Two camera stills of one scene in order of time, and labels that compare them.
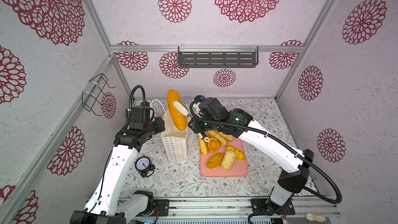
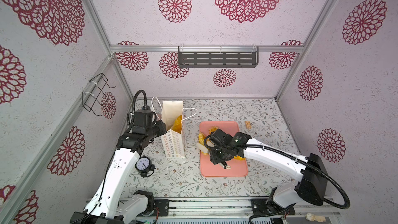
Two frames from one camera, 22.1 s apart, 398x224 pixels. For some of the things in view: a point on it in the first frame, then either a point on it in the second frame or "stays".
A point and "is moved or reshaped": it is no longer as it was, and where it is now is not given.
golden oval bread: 214,161 is moved or reshaped
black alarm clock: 143,165 stays
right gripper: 196,127 to 213,158
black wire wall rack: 91,99 stays
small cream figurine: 311,217 stays
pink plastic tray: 239,169 stays
